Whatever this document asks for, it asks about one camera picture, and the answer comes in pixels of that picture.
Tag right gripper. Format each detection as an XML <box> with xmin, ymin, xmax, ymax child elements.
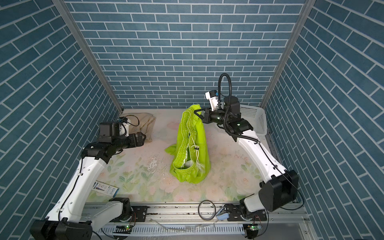
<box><xmin>195</xmin><ymin>106</ymin><xmax>232</xmax><ymax>126</ymax></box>

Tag beige shorts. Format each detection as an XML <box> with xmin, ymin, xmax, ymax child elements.
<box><xmin>120</xmin><ymin>113</ymin><xmax>156</xmax><ymax>143</ymax></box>

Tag lime green shorts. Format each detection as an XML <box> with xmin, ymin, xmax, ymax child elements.
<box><xmin>165</xmin><ymin>105</ymin><xmax>211</xmax><ymax>184</ymax></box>

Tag white plastic basket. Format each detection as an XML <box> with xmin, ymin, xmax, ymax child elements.
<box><xmin>240</xmin><ymin>105</ymin><xmax>268</xmax><ymax>136</ymax></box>

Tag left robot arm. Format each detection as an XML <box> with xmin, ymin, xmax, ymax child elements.
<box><xmin>30</xmin><ymin>120</ymin><xmax>146</xmax><ymax>240</ymax></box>

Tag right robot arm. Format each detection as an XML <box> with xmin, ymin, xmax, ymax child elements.
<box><xmin>194</xmin><ymin>91</ymin><xmax>299</xmax><ymax>215</ymax></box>

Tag blue white paper box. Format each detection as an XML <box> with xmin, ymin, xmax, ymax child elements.
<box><xmin>92</xmin><ymin>181</ymin><xmax>119</xmax><ymax>198</ymax></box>

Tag blue white connector plug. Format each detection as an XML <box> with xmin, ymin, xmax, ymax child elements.
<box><xmin>217</xmin><ymin>213</ymin><xmax>230</xmax><ymax>221</ymax></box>

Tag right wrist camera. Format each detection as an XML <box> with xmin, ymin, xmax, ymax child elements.
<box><xmin>205</xmin><ymin>90</ymin><xmax>219</xmax><ymax>111</ymax></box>

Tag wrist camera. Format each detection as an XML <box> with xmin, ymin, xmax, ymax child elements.
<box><xmin>119</xmin><ymin>117</ymin><xmax>130</xmax><ymax>137</ymax></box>
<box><xmin>205</xmin><ymin>90</ymin><xmax>219</xmax><ymax>111</ymax></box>

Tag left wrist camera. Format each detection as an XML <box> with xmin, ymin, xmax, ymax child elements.
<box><xmin>119</xmin><ymin>117</ymin><xmax>130</xmax><ymax>137</ymax></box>

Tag black corrugated cable hose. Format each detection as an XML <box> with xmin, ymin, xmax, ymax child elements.
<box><xmin>217</xmin><ymin>73</ymin><xmax>260</xmax><ymax>143</ymax></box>

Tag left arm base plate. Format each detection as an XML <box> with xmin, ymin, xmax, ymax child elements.
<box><xmin>110</xmin><ymin>206</ymin><xmax>149</xmax><ymax>223</ymax></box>

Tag aluminium front rail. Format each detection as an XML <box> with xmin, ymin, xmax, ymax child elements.
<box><xmin>84</xmin><ymin>202</ymin><xmax>317</xmax><ymax>240</ymax></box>

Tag white slotted cable duct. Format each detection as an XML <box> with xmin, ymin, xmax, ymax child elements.
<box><xmin>97</xmin><ymin>223</ymin><xmax>245</xmax><ymax>237</ymax></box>

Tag black coiled cable loop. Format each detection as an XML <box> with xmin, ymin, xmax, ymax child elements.
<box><xmin>197</xmin><ymin>200</ymin><xmax>217</xmax><ymax>222</ymax></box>

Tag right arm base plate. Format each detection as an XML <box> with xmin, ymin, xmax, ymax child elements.
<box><xmin>224</xmin><ymin>204</ymin><xmax>267</xmax><ymax>222</ymax></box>

